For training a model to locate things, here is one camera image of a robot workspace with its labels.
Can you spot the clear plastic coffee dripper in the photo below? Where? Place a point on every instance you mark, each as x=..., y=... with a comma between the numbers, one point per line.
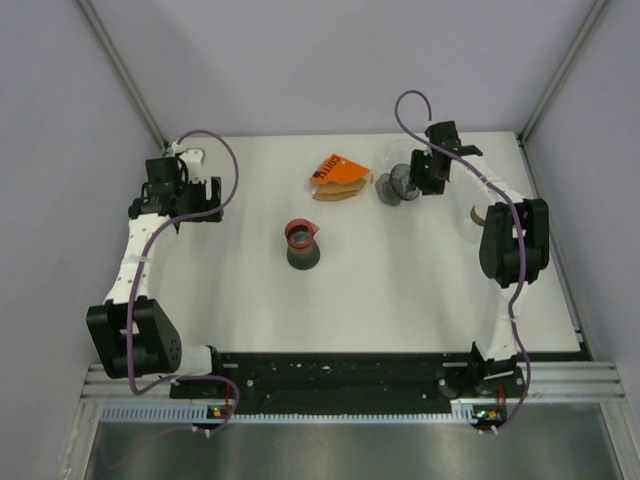
x=396, y=187

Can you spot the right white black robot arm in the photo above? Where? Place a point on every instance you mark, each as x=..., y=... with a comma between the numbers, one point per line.
x=511, y=233

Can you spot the clear glass with brown band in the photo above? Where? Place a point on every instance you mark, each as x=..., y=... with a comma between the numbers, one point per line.
x=470, y=225

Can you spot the clear glass cup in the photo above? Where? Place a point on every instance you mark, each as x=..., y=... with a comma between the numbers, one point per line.
x=397, y=152

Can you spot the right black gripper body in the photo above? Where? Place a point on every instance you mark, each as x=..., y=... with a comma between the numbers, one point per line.
x=423, y=174

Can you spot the glass carafe with red rim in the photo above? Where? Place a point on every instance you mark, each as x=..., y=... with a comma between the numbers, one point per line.
x=303, y=252

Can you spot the grey slotted cable duct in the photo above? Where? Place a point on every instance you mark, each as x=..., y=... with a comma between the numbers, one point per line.
x=155, y=413

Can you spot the brown paper filter stack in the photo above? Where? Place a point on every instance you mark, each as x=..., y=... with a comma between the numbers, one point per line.
x=332, y=191

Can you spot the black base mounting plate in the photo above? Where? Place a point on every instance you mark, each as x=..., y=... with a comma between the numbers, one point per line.
x=355, y=383

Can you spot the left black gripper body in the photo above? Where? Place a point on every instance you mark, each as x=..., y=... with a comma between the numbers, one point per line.
x=194, y=196

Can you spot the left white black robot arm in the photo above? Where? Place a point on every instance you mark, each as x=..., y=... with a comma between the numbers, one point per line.
x=175, y=186

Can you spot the aluminium frame rail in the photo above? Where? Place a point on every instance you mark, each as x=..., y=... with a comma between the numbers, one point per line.
x=552, y=382

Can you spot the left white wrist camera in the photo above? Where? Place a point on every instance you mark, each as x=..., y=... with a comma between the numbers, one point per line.
x=191, y=159

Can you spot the orange coffee filter package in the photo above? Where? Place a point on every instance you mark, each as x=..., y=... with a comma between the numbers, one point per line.
x=339, y=170

